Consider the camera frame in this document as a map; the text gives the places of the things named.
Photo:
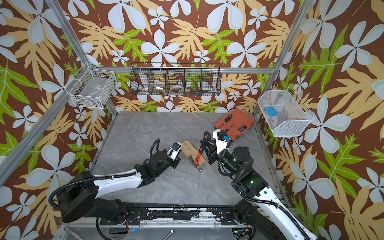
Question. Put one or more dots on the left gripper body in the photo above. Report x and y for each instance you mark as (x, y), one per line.
(168, 162)

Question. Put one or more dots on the black wire basket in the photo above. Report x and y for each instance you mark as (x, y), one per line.
(178, 79)

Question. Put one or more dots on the white wire basket left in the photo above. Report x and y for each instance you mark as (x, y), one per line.
(91, 87)

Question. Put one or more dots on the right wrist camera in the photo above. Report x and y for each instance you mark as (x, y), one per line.
(222, 140)

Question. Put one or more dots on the red plastic tool case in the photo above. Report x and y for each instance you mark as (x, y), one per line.
(239, 123)

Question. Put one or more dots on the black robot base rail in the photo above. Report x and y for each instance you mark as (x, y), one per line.
(140, 214)

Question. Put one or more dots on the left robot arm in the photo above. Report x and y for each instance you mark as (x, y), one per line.
(83, 196)

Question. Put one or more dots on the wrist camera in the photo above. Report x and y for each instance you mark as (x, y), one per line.
(222, 140)
(174, 151)

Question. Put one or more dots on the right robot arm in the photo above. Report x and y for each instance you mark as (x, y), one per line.
(259, 207)

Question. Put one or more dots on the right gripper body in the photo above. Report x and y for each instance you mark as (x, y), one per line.
(224, 160)

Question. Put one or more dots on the red black claw hammer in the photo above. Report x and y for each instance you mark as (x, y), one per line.
(195, 161)

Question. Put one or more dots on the white mesh basket right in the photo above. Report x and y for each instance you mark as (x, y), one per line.
(294, 115)

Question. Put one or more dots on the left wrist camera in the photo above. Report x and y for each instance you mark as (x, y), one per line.
(174, 151)

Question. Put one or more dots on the blue object in basket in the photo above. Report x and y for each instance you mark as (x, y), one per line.
(271, 111)

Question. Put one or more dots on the wooden block with nails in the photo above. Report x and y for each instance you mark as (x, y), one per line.
(189, 149)

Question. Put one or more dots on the yellow black screwdriver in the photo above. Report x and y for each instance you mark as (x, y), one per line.
(228, 118)

